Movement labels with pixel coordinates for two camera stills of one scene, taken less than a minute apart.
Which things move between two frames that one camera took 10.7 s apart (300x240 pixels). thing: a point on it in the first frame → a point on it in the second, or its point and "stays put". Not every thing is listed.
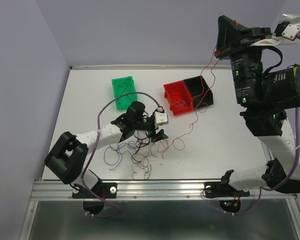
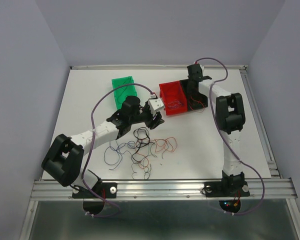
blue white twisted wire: (181, 104) → (176, 106)
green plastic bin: (124, 85) stays put
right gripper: (231, 32) → (189, 89)
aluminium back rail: (140, 67) stays put
